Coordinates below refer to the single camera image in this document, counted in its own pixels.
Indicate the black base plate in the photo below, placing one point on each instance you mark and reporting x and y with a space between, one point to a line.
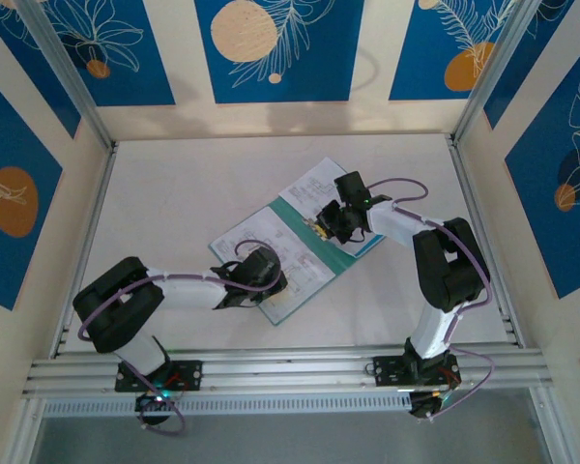
386 372
193 374

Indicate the black controller box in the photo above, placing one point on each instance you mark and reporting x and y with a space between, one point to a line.
145 402
423 406

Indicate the green file folder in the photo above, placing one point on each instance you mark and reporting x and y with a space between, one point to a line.
295 224

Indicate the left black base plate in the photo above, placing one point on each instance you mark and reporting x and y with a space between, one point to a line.
193 374

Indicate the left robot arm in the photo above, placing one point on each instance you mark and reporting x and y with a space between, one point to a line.
188 292

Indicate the aluminium side rail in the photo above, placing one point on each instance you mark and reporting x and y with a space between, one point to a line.
99 203
470 193

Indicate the short aluminium frame post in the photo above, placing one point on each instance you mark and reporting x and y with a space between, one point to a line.
548 430
26 435

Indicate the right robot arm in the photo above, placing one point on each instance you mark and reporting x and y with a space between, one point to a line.
430 333

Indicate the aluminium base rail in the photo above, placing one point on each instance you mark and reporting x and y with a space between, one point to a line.
295 372

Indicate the white printed paper sheet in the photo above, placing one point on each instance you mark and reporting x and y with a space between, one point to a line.
304 186
299 270

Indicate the right black controller box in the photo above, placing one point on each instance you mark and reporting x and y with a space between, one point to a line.
423 406

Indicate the left black controller box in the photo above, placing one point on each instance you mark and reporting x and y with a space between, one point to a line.
145 402

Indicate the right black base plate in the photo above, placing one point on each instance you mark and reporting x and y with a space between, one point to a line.
386 372

